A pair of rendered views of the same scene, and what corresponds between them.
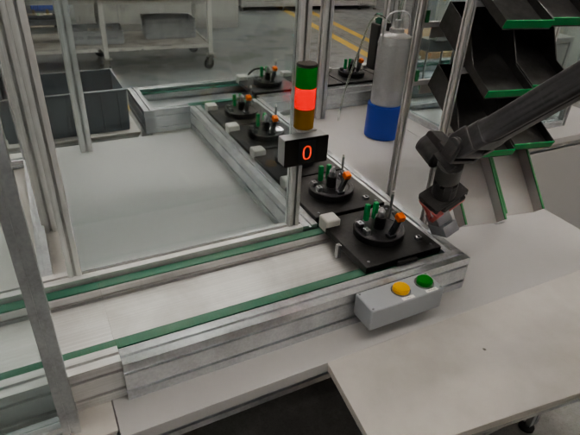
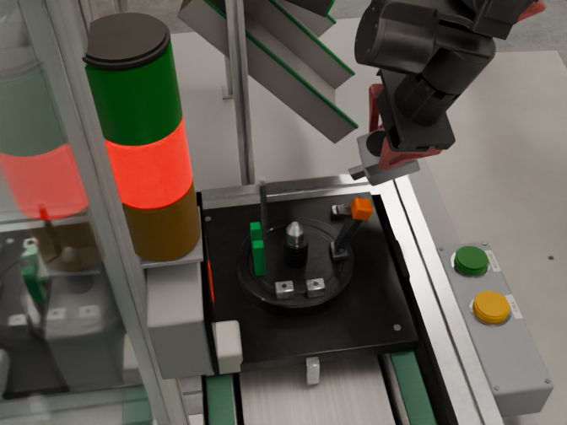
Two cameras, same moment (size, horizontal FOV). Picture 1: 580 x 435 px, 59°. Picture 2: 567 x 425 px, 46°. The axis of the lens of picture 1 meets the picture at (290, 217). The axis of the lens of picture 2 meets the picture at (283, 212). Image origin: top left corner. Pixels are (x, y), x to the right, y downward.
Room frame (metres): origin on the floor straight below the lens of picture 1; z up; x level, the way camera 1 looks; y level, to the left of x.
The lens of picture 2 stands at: (0.99, 0.24, 1.60)
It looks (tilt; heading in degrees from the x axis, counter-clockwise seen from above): 46 degrees down; 292
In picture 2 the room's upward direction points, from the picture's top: 1 degrees counter-clockwise
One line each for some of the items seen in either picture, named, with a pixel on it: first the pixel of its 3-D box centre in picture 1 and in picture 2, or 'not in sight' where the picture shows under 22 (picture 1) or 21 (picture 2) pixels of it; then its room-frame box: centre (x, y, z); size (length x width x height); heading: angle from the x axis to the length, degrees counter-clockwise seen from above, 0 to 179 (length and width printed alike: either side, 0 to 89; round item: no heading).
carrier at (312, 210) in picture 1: (331, 179); not in sight; (1.40, -0.12, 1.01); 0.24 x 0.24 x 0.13; 28
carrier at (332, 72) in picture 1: (351, 66); not in sight; (2.71, -0.28, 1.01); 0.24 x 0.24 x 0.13; 28
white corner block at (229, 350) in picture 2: (329, 222); (220, 347); (1.21, -0.11, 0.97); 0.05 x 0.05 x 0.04; 28
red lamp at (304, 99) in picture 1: (305, 97); (147, 152); (1.19, -0.02, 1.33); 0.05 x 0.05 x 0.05
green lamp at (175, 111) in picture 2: (306, 76); (132, 83); (1.19, -0.02, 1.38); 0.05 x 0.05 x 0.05
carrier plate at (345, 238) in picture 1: (377, 236); (295, 274); (1.17, -0.24, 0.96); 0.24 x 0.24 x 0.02; 28
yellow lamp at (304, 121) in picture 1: (304, 116); (159, 209); (1.19, -0.02, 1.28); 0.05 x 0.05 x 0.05
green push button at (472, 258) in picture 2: (424, 282); (470, 262); (0.98, -0.33, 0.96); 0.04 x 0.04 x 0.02
